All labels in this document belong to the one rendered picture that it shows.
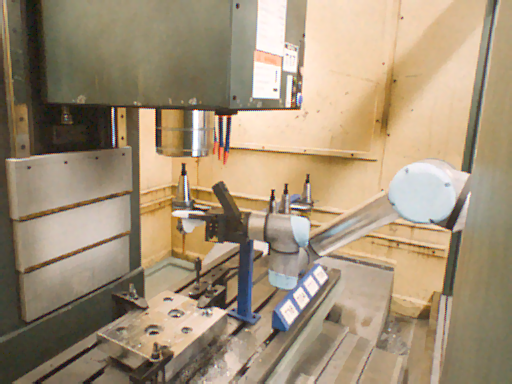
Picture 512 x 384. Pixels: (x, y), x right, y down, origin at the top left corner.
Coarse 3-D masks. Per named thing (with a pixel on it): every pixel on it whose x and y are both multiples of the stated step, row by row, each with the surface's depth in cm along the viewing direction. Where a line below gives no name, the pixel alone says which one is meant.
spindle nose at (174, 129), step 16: (160, 112) 99; (176, 112) 96; (192, 112) 97; (208, 112) 99; (160, 128) 100; (176, 128) 97; (192, 128) 97; (208, 128) 100; (160, 144) 100; (176, 144) 98; (192, 144) 98; (208, 144) 101
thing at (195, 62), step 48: (48, 0) 109; (96, 0) 99; (144, 0) 90; (192, 0) 83; (240, 0) 81; (288, 0) 102; (48, 48) 112; (96, 48) 101; (144, 48) 93; (192, 48) 85; (240, 48) 84; (48, 96) 115; (96, 96) 104; (144, 96) 95; (192, 96) 87; (240, 96) 86
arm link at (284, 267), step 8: (272, 248) 101; (272, 256) 101; (280, 256) 99; (288, 256) 99; (296, 256) 100; (304, 256) 105; (272, 264) 101; (280, 264) 99; (288, 264) 99; (296, 264) 100; (304, 264) 105; (272, 272) 101; (280, 272) 100; (288, 272) 99; (296, 272) 101; (272, 280) 102; (280, 280) 100; (288, 280) 100; (296, 280) 102; (280, 288) 101; (288, 288) 101
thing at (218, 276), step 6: (216, 270) 147; (222, 270) 147; (228, 270) 149; (210, 276) 142; (216, 276) 142; (222, 276) 145; (198, 282) 137; (204, 282) 138; (216, 282) 140; (222, 282) 146; (192, 288) 133; (198, 288) 133; (204, 288) 133; (192, 294) 129; (198, 294) 129
